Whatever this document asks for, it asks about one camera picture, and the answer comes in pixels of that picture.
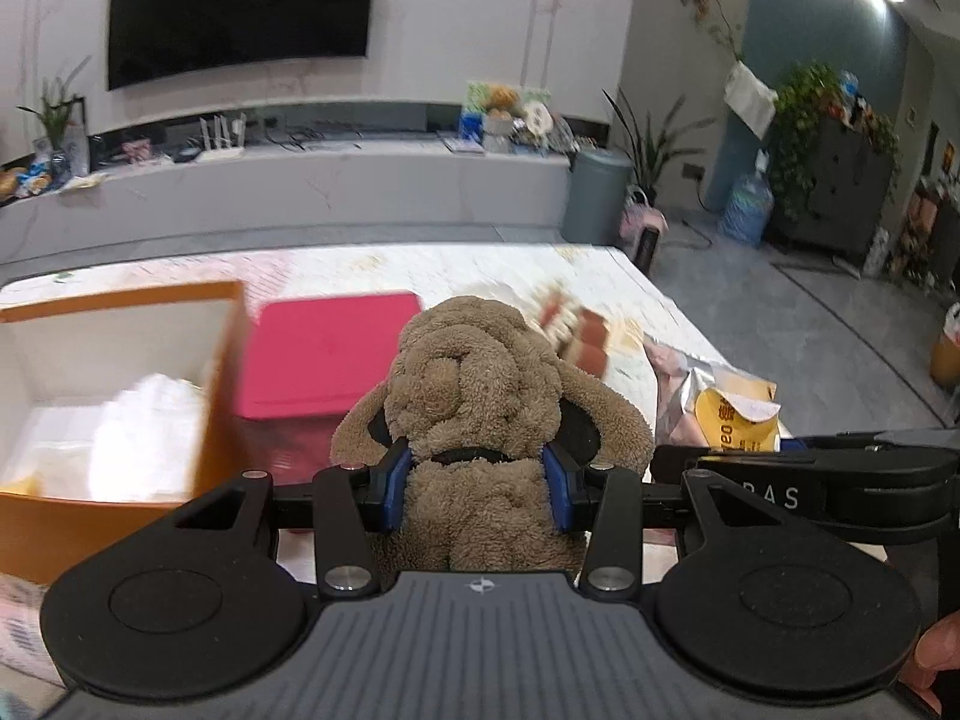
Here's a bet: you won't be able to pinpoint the marble television console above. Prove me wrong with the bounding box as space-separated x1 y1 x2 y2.
0 137 576 265

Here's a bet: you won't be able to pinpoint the grey trash can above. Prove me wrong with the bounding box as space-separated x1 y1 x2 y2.
562 148 634 245

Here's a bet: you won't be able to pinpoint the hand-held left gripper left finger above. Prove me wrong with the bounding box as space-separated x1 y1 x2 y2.
172 437 413 601

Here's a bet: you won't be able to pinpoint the green plant in glass vase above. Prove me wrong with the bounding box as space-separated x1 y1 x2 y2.
18 55 92 174

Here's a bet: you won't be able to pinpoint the bushy ivy plant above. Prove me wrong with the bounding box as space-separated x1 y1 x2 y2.
768 62 902 220

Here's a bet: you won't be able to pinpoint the black cables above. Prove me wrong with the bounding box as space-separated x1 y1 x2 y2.
280 122 362 149

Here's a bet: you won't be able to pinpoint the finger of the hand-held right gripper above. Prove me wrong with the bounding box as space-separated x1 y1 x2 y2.
649 445 785 484

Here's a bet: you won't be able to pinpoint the white lace cloth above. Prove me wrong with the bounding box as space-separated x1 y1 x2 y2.
88 372 209 503

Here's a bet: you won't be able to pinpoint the pink basket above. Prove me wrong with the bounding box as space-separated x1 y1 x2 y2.
620 183 650 242

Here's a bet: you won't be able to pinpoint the white router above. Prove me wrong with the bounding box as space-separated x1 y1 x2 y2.
196 112 249 163

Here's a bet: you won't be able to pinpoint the long-leaved potted plant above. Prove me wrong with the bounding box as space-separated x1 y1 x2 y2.
601 85 719 204

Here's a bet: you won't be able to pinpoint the pink space heater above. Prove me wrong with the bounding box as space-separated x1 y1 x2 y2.
633 208 671 275

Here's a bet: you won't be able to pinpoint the white hanging cloth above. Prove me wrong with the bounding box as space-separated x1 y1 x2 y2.
723 59 779 138

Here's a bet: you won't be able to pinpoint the brown plush dog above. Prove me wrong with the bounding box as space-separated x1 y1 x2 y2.
330 295 655 595

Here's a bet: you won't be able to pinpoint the green picture board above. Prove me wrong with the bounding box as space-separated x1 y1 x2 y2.
463 79 554 144

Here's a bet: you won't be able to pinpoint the yellow snack packet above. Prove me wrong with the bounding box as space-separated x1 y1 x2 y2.
693 378 782 455

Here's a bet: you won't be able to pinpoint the blue water jug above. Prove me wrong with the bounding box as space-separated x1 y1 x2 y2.
718 172 776 245

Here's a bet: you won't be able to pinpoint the black wall television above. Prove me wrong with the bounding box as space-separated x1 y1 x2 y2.
106 0 380 92

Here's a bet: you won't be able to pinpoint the grey bouquet wrap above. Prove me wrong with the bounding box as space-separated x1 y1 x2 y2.
483 114 520 154

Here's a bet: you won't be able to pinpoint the orange cardboard box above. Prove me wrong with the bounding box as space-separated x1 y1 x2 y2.
0 279 254 587

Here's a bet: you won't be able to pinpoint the small teddy bear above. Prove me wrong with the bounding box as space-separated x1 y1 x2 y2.
483 84 524 119

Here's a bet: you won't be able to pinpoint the person's right hand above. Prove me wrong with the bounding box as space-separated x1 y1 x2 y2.
912 610 960 715

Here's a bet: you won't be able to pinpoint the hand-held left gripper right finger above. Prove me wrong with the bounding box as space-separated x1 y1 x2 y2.
543 441 760 601

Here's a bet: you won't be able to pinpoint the brown toy cake slice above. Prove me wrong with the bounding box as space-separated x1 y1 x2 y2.
532 280 611 380

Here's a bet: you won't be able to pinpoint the red lidded clear container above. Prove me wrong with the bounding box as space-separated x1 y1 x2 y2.
229 289 422 470

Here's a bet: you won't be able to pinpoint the dark cabinet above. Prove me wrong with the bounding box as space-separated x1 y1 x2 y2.
771 115 899 269

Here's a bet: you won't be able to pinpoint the silvery plastic packet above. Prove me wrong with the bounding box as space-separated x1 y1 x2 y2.
643 336 725 452

